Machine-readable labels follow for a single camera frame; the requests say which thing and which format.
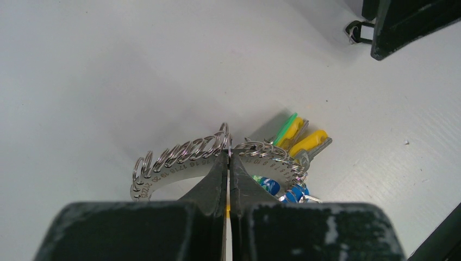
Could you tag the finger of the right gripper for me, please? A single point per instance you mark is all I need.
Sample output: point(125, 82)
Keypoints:
point(400, 22)

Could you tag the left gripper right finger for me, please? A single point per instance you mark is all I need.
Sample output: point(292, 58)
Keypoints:
point(245, 194)

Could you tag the large metal keyring yellow handle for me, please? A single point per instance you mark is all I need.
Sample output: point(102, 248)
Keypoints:
point(195, 158)

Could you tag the yellow tagged key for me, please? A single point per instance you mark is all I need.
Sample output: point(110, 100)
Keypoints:
point(304, 146)

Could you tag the black tagged key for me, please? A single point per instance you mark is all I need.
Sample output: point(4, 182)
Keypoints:
point(360, 32)

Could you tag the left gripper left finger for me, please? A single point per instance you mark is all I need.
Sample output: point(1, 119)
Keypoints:
point(207, 216)

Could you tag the green tagged key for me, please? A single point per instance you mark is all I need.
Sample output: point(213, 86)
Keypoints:
point(288, 130)

